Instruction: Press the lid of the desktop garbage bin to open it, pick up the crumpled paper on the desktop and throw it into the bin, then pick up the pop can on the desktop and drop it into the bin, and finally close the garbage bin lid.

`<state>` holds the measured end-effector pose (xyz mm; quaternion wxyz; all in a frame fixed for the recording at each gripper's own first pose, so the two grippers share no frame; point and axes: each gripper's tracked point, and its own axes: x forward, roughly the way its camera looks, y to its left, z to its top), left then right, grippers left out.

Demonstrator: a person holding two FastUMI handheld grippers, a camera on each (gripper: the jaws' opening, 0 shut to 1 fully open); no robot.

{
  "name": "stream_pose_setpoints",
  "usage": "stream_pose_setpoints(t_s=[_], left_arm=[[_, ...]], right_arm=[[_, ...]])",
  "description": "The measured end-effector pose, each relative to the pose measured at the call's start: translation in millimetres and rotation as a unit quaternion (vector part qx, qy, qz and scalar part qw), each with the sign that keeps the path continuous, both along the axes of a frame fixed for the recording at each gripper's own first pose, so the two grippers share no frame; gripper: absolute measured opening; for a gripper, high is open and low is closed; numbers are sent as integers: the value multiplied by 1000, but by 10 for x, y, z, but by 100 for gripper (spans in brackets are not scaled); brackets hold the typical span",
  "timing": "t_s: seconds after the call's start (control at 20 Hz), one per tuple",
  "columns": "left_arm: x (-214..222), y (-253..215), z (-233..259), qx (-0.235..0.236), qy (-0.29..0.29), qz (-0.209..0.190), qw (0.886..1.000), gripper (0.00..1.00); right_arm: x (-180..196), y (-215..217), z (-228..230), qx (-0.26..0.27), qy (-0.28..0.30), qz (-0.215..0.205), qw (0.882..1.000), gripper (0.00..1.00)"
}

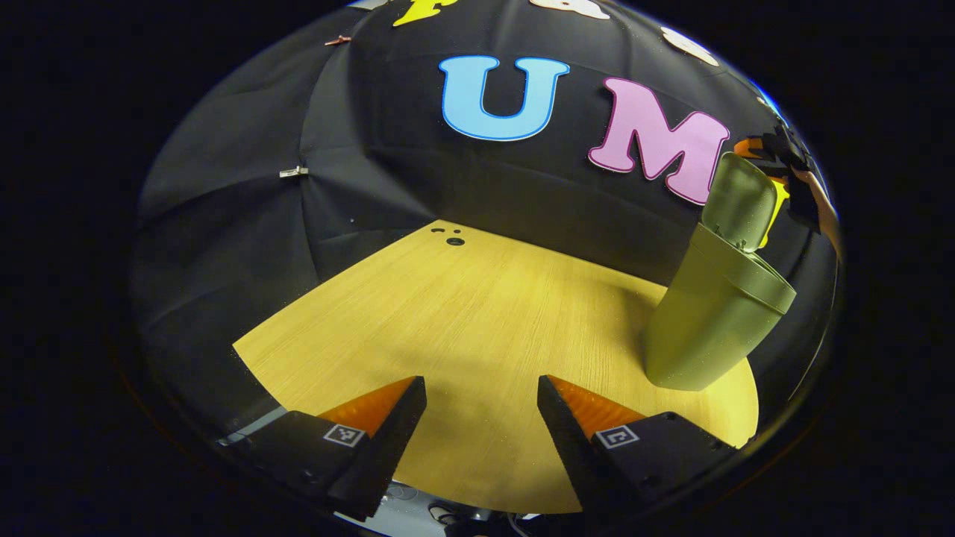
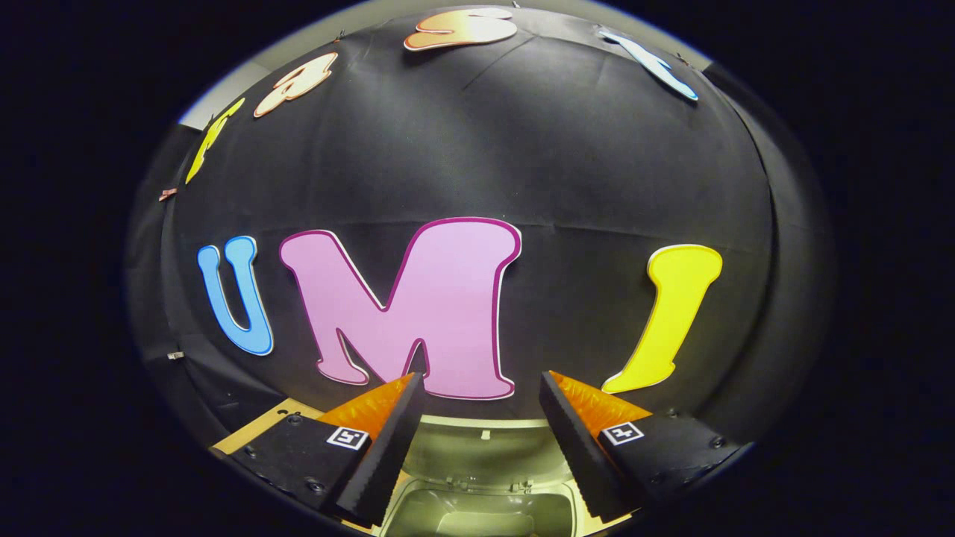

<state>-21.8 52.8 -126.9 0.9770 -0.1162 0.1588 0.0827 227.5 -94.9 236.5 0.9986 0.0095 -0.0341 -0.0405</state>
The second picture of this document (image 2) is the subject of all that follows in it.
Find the green desktop garbage bin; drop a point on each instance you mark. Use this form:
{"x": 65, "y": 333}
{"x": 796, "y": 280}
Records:
{"x": 477, "y": 455}

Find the red clip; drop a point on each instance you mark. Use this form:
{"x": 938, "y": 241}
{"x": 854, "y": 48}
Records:
{"x": 168, "y": 195}

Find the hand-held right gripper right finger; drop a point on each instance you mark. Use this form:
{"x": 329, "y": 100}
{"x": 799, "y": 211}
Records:
{"x": 578, "y": 455}

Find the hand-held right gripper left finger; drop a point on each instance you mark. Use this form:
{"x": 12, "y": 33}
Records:
{"x": 380, "y": 455}

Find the black backdrop cloth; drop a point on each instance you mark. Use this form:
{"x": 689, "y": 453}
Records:
{"x": 567, "y": 149}

